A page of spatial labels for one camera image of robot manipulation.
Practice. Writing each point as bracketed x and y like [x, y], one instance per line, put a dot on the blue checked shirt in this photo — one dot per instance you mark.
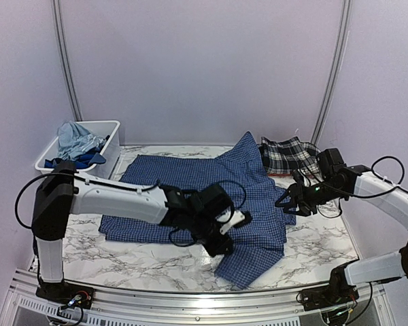
[258, 246]

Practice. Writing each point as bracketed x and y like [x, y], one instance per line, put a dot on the white plastic laundry bin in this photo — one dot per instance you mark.
[110, 151]

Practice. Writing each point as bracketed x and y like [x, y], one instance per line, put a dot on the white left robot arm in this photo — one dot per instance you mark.
[65, 192]

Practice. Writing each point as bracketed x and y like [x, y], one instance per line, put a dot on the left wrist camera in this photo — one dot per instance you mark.
[233, 219]

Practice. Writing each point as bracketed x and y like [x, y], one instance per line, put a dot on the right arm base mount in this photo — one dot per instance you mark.
[336, 292]

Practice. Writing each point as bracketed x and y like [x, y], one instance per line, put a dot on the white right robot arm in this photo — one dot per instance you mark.
[378, 194]

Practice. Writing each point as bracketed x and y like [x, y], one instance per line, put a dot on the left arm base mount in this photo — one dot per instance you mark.
[64, 292]

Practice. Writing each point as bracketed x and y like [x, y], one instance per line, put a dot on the left wall aluminium post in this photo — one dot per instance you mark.
[64, 59]

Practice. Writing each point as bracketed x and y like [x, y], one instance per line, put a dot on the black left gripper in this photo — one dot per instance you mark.
[217, 247]

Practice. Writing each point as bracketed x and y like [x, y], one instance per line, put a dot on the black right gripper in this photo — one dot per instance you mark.
[304, 205]

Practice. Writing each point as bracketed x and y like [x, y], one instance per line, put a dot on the dark blue garment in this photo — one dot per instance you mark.
[81, 162]

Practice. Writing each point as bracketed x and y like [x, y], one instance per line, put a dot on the light blue garment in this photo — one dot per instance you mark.
[75, 140]

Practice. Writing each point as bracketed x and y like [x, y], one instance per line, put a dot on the black white plaid garment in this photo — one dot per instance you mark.
[281, 158]

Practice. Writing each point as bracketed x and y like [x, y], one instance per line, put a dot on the aluminium front frame rail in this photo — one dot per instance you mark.
[116, 306]

